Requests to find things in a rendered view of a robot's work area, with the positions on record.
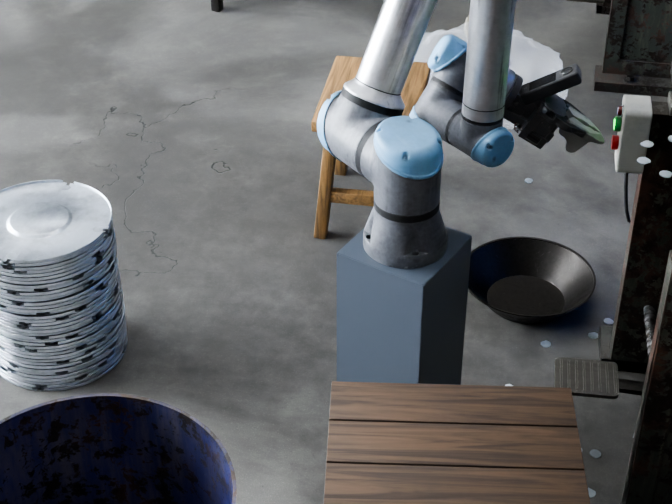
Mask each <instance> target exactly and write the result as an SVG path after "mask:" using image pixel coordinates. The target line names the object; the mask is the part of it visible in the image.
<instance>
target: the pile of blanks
mask: <svg viewBox="0 0 672 504"><path fill-rule="evenodd" d="M103 231H106V232H105V233H104V234H103V236H102V237H101V238H100V239H98V240H97V241H96V242H95V243H93V244H92V245H90V246H89V247H87V248H85V249H83V250H82V251H79V252H77V253H75V254H72V255H70V256H67V257H64V258H60V259H56V260H52V261H46V262H38V263H12V262H10V261H11V260H7V261H6V262H5V261H0V375H1V376H2V377H3V378H4V379H6V380H7V381H9V382H10V383H12V384H14V385H16V386H19V387H22V388H25V389H30V390H36V391H37V389H38V388H40V389H41V390H40V391H61V390H67V389H72V388H76V387H80V386H83V385H86V384H88V383H91V382H93V381H95V380H97V379H99V378H101V377H102V376H104V375H105V374H107V373H108V372H109V371H111V370H112V369H113V368H114V367H115V366H116V365H117V364H118V363H119V362H120V360H121V359H122V357H123V355H124V353H122V352H125V351H126V348H127V344H128V336H127V329H126V316H125V305H124V297H123V291H122V285H121V278H120V272H119V267H118V265H119V264H118V257H117V244H116V237H115V230H114V226H113V218H112V220H111V223H110V225H109V227H108V229H107V230H106V229H103Z"/></svg>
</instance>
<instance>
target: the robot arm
mask: <svg viewBox="0 0 672 504"><path fill-rule="evenodd" d="M436 2H437V0H384V3H383V5H382V8H381V11H380V13H379V16H378V19H377V21H376V24H375V27H374V29H373V32H372V35H371V37H370V40H369V43H368V45H367V48H366V51H365V53H364V56H363V59H362V61H361V64H360V67H359V70H358V72H357V75H356V77H355V78H354V79H352V80H350V81H348V82H345V83H344V85H343V88H342V90H340V91H337V92H335V93H333V94H332V95H331V98H330V99H327V100H326V101H325V102H324V104H323V105H322V107H321V109H320V112H319V115H318V119H317V134H318V137H319V140H320V142H321V144H322V145H323V146H324V148H325V149H327V150H328V151H329V152H330V153H331V155H332V156H333V157H335V158H336V159H337V160H339V161H342V162H343V163H345V164H346V165H348V166H349V167H350V168H352V169H353V170H355V171H356V172H357V173H359V174H360V175H362V176H363V177H365V178H366V179H367V180H369V181H370V182H372V183H373V185H374V206H373V209H372V211H371V214H370V216H369V219H368V221H367V223H366V226H365V228H364V232H363V247H364V250H365V252H366V253H367V254H368V255H369V256H370V257H371V258H372V259H373V260H375V261H377V262H378V263H381V264H383V265H386V266H389V267H394V268H402V269H412V268H420V267H424V266H427V265H430V264H432V263H434V262H436V261H438V260H439V259H440V258H441V257H442V256H443V255H444V254H445V252H446V249H447V239H448V236H447V231H446V228H445V225H444V222H443V219H442V215H441V212H440V209H439V207H440V190H441V172H442V165H443V159H444V155H443V150H442V140H443V141H445V142H447V143H448V144H450V145H452V146H454V147H455V148H457V149H458V150H460V151H462V152H463V153H465V154H466V155H468V156H469V157H471V159H472V160H474V161H477V162H479V163H480V164H482V165H485V166H487V167H498V166H499V165H501V164H503V163H504V162H505V161H506V160H507V159H508V158H509V156H510V155H511V153H512V151H513V148H514V138H513V135H512V133H511V132H509V131H508V129H507V128H505V127H503V118H504V119H506V120H507V121H509V122H511V123H512V124H514V130H515V128H516V130H517V131H516V130H515V131H516V132H517V133H518V136H519V137H521V138H522V139H524V140H526V141H527V142H529V143H531V144H532V145H534V146H536V147H537V148H539V149H541V148H542V147H543V146H544V145H545V144H546V142H547V143H548V142H549V141H550V140H551V139H552V137H553V136H554V132H555V130H556V129H557V128H558V127H559V134H560V135H562V136H563V137H565V140H566V145H565V149H566V151H568V152H570V153H574V152H576V151H577V150H579V149H580V148H582V147H583V146H584V145H586V144H587V143H589V142H593V143H597V144H604V142H605V139H604V137H603V136H602V134H601V132H600V130H599V129H598V128H597V127H596V126H595V125H594V124H593V123H592V122H591V121H590V120H589V119H588V118H587V117H586V116H585V115H584V114H583V113H582V112H581V111H580V110H578V109H577V108H576V107H575V106H574V105H572V104H571V103H569V102H568V101H566V100H564V99H562V98H561V97H559V96H558V95H557V93H559V92H562V91H564V90H567V89H569V88H572V87H574V86H576V85H579V84H581V82H582V72H581V70H580V68H579V66H578V64H573V65H570V66H568V67H565V68H563V69H560V70H558V71H556V72H553V73H551V74H548V75H546V76H543V77H541V78H538V79H536V80H534V81H531V82H529V83H526V84H524V85H522V83H523V78H522V77H521V76H519V75H517V74H515V71H513V70H512V69H510V68H509V62H510V53H511V43H512V34H513V25H514V15H515V6H516V0H471V2H470V15H469V27H468V39H467V42H466V41H464V40H462V39H460V38H458V37H456V36H455V35H453V34H448V35H445V36H444V37H443V38H442V39H441V40H440V41H439V42H438V44H437V45H436V46H435V48H434V50H433V51H432V54H431V56H430V58H429V60H428V66H429V68H430V69H432V71H433V72H434V73H433V76H432V78H431V80H430V81H429V83H428V85H427V86H426V88H425V90H424V91H423V93H422V95H421V96H420V98H419V100H418V101H417V103H416V105H414V106H413V109H412V111H411V113H410V114H409V116H402V113H403V111H404V108H405V105H404V102H403V100H402V98H401V92H402V90H403V87H404V85H405V82H406V80H407V77H408V74H409V72H410V69H411V67H412V64H413V61H414V59H415V56H416V54H417V51H418V49H419V46H420V43H421V41H422V38H423V36H424V33H425V31H426V28H427V25H428V23H429V20H430V18H431V15H432V12H433V10H434V7H435V5H436ZM515 126H517V127H515ZM521 128H522V130H521Z"/></svg>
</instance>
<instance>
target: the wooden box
mask: <svg viewBox="0 0 672 504"><path fill-rule="evenodd" d="M584 469H585V468H584V462H583V456H582V450H581V444H580V438H579V432H578V428H577V420H576V414H575V408H574V402H573V396H572V390H571V388H560V387H523V386H486V385H449V384H412V383H376V382H339V381H332V383H331V398H330V413H329V428H328V443H327V458H326V473H325V488H324V503H323V504H590V498H589V492H588V486H587V480H586V474H585V471H584Z"/></svg>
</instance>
